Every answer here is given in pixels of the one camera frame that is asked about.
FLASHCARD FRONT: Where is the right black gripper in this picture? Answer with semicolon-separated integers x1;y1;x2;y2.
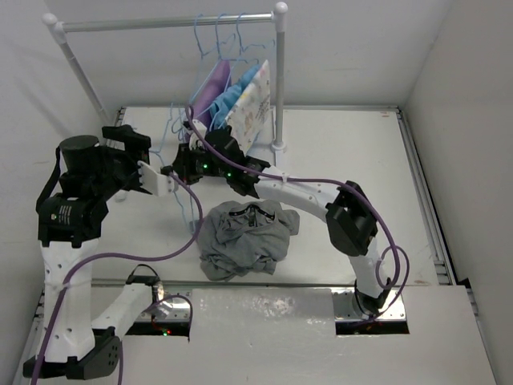
171;141;230;185

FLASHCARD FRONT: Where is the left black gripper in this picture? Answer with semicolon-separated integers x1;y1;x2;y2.
90;126;151;200

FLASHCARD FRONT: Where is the light blue wire hanger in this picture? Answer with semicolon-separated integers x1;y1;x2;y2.
150;102;198;234

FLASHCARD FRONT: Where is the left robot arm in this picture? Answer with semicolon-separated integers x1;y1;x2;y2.
22;125;156;383

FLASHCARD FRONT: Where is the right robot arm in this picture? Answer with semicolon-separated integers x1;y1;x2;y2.
172;129;399;319

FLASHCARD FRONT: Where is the light blue t shirt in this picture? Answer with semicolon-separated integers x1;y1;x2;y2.
208;64;260;131

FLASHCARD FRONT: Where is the white patterned t shirt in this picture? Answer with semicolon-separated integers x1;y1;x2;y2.
224;60;271;155

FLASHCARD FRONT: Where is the grey t shirt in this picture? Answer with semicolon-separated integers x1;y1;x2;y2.
197;200;301;282

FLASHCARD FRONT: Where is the light blue hanger with purple shirt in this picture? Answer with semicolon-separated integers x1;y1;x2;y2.
189;15;236;105

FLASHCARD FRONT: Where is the purple t shirt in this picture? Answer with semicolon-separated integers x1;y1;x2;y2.
192;60;231;128

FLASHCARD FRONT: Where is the light blue hanger with patterned shirt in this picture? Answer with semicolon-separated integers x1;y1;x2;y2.
235;12;277;66

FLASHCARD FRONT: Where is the white garment rack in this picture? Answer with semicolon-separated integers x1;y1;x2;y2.
42;1;289;202

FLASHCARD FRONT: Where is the white front cover panel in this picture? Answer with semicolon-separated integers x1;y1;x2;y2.
104;286;495;384

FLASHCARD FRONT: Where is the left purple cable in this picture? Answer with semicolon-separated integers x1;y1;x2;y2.
30;172;204;380

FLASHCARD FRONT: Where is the purple cable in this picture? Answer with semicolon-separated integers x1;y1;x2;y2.
184;104;411;322
30;172;204;380

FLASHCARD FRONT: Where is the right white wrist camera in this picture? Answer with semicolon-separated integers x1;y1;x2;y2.
183;119;207;150

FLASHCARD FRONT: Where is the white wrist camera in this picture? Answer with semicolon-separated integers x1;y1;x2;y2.
183;119;207;150
138;161;179;197

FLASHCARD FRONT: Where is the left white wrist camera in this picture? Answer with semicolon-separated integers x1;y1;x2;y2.
138;161;179;197

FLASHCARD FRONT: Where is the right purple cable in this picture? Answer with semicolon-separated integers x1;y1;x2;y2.
184;104;411;322

